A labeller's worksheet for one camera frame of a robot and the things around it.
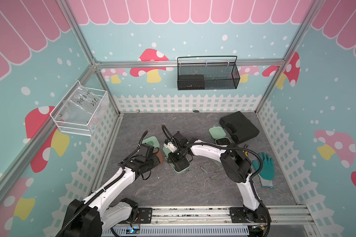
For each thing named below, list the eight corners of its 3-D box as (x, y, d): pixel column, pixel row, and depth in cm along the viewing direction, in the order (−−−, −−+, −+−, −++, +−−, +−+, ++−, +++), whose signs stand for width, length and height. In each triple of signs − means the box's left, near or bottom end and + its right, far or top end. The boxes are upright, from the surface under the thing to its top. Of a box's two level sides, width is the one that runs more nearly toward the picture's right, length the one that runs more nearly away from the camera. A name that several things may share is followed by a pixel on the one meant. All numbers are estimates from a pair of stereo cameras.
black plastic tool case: (235, 144, 103) (237, 140, 98) (218, 122, 116) (220, 117, 112) (257, 136, 107) (261, 131, 103) (239, 115, 121) (241, 110, 116)
